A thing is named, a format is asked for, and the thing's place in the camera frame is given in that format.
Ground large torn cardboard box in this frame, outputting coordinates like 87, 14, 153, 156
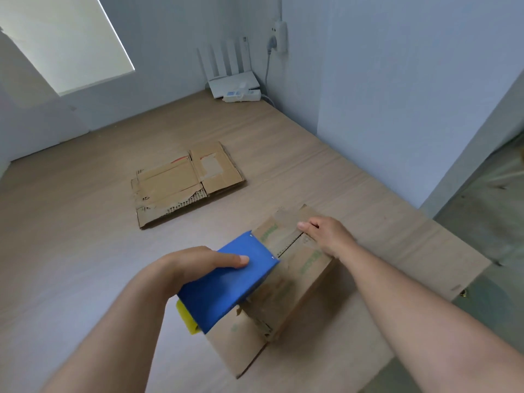
204, 204, 341, 380

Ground person's left forearm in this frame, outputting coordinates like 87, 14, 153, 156
40, 261, 181, 393

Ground white power strip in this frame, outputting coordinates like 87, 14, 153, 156
222, 88, 263, 104

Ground person's right forearm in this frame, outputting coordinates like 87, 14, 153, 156
337, 241, 524, 393

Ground blue tape dispenser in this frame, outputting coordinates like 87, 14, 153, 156
176, 230, 282, 336

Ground person's right hand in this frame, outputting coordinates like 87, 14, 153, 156
296, 216, 359, 260

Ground clear yellowish tape roll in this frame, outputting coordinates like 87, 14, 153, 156
175, 299, 203, 337

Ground grey power cable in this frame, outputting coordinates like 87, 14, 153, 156
260, 36, 279, 108

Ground white router with antennas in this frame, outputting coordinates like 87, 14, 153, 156
196, 35, 262, 100

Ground peeled-surface cardboard box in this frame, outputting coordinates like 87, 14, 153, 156
130, 140, 247, 231

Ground bright window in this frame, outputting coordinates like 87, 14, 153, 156
0, 0, 136, 98

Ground person's left hand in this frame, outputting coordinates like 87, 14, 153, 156
157, 246, 251, 300

